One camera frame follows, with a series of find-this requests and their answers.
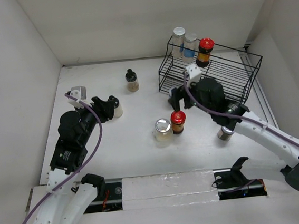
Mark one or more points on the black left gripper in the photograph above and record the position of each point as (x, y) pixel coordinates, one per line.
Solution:
(103, 109)

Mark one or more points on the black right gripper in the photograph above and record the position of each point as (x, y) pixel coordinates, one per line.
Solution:
(178, 93)

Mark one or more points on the black wire rack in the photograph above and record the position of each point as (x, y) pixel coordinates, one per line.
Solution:
(235, 69)

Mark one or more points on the red-lid sauce jar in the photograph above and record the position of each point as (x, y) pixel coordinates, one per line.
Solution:
(177, 122)
(205, 47)

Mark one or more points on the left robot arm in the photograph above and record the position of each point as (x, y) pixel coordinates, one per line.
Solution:
(69, 158)

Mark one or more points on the clear jar silver lid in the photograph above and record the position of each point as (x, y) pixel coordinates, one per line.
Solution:
(163, 130)

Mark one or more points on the metal base rail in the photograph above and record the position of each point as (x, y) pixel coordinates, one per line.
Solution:
(171, 190)

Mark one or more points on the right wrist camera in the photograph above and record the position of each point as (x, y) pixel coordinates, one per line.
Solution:
(192, 74)

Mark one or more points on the blue-label silver-lid jar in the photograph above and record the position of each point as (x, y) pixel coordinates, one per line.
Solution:
(190, 43)

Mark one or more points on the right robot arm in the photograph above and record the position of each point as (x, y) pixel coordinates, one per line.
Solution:
(208, 95)

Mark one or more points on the white bottle black cap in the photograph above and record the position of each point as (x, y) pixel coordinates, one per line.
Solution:
(118, 110)

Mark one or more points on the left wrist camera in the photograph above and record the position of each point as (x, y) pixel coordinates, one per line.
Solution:
(79, 93)

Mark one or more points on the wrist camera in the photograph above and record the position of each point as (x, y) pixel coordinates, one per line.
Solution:
(192, 74)
(79, 93)

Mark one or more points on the black-cap spice shaker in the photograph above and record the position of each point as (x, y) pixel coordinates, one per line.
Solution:
(132, 81)

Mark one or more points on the dark spice jar white lid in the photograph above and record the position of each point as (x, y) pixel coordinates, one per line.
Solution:
(225, 133)

